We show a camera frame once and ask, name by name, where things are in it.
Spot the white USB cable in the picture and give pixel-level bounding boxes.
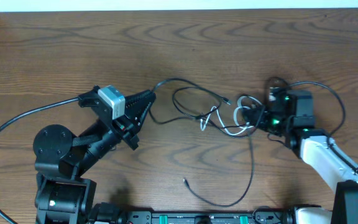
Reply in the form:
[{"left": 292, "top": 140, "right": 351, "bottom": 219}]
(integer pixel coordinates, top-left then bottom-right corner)
[{"left": 200, "top": 95, "right": 264, "bottom": 137}]

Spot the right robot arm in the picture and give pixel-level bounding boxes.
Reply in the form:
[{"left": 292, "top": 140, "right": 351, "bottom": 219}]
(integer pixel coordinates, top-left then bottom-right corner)
[{"left": 242, "top": 88, "right": 358, "bottom": 223}]

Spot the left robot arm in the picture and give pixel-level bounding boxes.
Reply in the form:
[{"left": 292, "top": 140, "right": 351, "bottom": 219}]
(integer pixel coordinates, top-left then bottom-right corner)
[{"left": 33, "top": 86, "right": 156, "bottom": 223}]

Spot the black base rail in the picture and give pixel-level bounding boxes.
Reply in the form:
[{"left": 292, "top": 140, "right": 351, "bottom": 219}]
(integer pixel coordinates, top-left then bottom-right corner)
[{"left": 88, "top": 202, "right": 323, "bottom": 224}]

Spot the right camera cable black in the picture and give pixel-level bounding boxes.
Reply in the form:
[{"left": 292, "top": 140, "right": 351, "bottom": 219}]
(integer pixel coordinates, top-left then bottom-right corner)
[{"left": 266, "top": 81, "right": 358, "bottom": 189}]

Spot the camera cable black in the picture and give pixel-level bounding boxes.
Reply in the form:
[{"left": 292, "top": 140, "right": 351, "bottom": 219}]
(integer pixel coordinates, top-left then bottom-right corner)
[
  {"left": 0, "top": 90, "right": 102, "bottom": 224},
  {"left": 266, "top": 81, "right": 358, "bottom": 189}
]

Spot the left camera cable black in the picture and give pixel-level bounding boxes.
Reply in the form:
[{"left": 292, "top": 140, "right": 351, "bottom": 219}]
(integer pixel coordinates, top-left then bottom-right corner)
[{"left": 0, "top": 90, "right": 102, "bottom": 224}]

